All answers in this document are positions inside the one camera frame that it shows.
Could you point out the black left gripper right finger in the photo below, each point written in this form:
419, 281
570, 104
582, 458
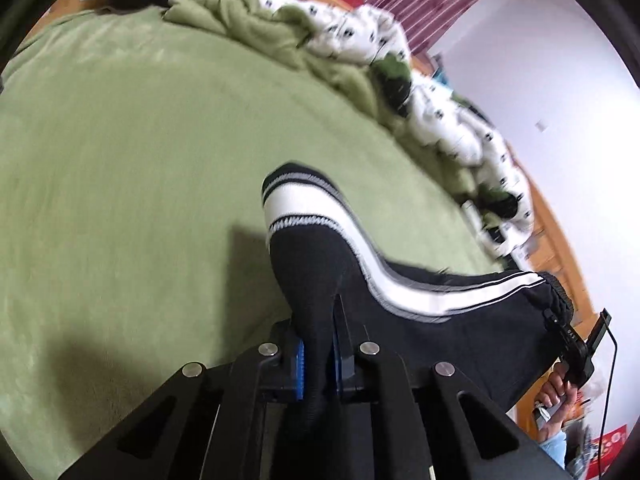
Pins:
348, 334

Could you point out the black pants white stripe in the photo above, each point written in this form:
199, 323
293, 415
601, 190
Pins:
490, 325

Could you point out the wooden bed frame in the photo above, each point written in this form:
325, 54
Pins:
548, 248

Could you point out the green plush bed blanket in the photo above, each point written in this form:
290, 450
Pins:
132, 236

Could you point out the white flower-print comforter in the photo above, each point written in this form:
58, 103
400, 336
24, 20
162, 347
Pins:
500, 209

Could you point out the person's right hand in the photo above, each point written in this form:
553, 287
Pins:
559, 400

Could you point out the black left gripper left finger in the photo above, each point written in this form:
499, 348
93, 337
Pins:
274, 370

